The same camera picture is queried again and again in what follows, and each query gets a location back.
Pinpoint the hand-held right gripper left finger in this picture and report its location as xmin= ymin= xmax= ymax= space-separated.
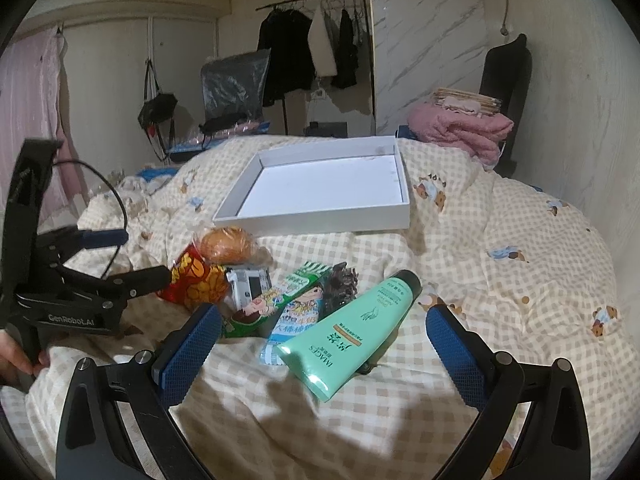
xmin=55 ymin=302 xmax=223 ymax=480

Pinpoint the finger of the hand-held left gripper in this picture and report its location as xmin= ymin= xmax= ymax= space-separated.
xmin=60 ymin=265 xmax=172 ymax=311
xmin=37 ymin=225 xmax=129 ymax=263

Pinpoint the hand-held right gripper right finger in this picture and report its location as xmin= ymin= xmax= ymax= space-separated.
xmin=425 ymin=304 xmax=587 ymax=480

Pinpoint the red yellow snack packet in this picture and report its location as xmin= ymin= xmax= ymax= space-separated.
xmin=159 ymin=242 xmax=231 ymax=308

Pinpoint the white black spotted packet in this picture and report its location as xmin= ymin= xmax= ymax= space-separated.
xmin=226 ymin=267 xmax=273 ymax=311

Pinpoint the bun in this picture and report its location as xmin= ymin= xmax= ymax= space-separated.
xmin=197 ymin=226 xmax=273 ymax=267

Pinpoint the blue striped lollipop packet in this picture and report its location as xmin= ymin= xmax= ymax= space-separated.
xmin=260 ymin=285 xmax=332 ymax=367

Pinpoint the green cream tube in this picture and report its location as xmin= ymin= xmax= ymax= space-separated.
xmin=276 ymin=269 xmax=423 ymax=402

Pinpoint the dark hair claw clip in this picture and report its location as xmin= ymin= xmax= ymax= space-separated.
xmin=322 ymin=262 xmax=361 ymax=313

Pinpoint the green striped snack packet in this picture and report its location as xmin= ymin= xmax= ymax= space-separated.
xmin=220 ymin=260 xmax=334 ymax=339

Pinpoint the white shallow cardboard box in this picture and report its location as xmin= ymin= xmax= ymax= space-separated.
xmin=212 ymin=135 xmax=412 ymax=237

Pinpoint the person's left hand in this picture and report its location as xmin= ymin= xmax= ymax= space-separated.
xmin=0 ymin=332 xmax=51 ymax=377

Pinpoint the blue plastic bag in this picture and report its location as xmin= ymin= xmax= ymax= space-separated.
xmin=137 ymin=167 xmax=178 ymax=182

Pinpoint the checked bear print blanket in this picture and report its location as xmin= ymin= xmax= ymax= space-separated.
xmin=25 ymin=135 xmax=631 ymax=480

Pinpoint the blue plastic package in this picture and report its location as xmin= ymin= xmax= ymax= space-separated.
xmin=165 ymin=142 xmax=207 ymax=157

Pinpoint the black hanging bag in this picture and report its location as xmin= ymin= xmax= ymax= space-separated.
xmin=138 ymin=60 xmax=178 ymax=131

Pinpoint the white closet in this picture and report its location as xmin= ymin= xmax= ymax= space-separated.
xmin=62 ymin=15 xmax=221 ymax=171

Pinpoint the chair under plastic cover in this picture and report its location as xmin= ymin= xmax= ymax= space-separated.
xmin=200 ymin=49 xmax=271 ymax=136

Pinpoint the pink folded blanket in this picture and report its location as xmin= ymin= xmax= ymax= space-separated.
xmin=407 ymin=101 xmax=515 ymax=168

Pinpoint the black storage crate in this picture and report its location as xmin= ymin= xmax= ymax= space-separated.
xmin=305 ymin=121 xmax=348 ymax=138

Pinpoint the black hanging coat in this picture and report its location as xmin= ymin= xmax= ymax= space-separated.
xmin=257 ymin=7 xmax=316 ymax=108

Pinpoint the beige striped folded cloth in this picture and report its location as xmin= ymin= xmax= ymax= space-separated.
xmin=432 ymin=87 xmax=502 ymax=117

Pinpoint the white hanging garment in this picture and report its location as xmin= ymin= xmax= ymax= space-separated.
xmin=307 ymin=7 xmax=338 ymax=78

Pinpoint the black chair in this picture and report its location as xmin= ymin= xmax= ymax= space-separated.
xmin=477 ymin=34 xmax=533 ymax=178

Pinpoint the black hanging dress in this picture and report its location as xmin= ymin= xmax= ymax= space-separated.
xmin=331 ymin=9 xmax=360 ymax=90

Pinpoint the marble pattern partition panel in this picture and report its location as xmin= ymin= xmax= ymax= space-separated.
xmin=367 ymin=0 xmax=496 ymax=136

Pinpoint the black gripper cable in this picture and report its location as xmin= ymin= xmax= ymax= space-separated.
xmin=50 ymin=160 xmax=128 ymax=281

